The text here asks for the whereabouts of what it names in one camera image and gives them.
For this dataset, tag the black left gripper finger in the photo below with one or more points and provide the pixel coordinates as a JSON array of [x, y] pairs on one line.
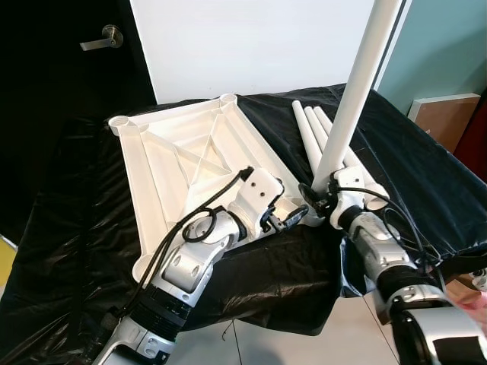
[[278, 184], [293, 220]]

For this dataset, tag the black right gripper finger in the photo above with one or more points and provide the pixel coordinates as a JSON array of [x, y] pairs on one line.
[[310, 199]]

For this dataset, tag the white plastic table leg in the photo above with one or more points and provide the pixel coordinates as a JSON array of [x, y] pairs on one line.
[[367, 186], [354, 99], [304, 133], [316, 131]]

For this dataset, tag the white plastic table top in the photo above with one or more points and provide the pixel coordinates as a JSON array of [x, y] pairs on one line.
[[175, 175]]

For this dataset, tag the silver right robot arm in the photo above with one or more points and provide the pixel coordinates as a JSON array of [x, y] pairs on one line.
[[380, 251]]

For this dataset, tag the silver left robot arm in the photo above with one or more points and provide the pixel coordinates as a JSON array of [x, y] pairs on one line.
[[186, 262]]

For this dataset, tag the black plastic table cover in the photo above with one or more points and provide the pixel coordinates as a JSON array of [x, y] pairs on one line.
[[426, 175]]

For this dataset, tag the white framed brown board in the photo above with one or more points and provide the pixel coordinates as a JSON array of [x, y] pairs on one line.
[[445, 122]]

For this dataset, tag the dark red cloth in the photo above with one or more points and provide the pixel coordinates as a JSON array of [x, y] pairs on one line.
[[475, 141]]

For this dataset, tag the pink clear plastic bag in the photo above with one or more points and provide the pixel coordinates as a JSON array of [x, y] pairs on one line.
[[475, 300]]

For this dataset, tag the yellow plastic object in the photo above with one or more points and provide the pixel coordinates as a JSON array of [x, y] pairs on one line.
[[4, 262]]

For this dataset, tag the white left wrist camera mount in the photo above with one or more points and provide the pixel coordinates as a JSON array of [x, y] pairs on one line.
[[259, 190]]

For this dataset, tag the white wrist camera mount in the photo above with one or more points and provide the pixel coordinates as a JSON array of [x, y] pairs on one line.
[[351, 205], [259, 190]]

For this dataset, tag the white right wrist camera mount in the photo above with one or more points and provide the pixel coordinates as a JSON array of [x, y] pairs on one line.
[[351, 205]]

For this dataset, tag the dark grey wall trim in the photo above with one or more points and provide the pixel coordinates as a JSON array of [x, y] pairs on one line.
[[388, 61]]

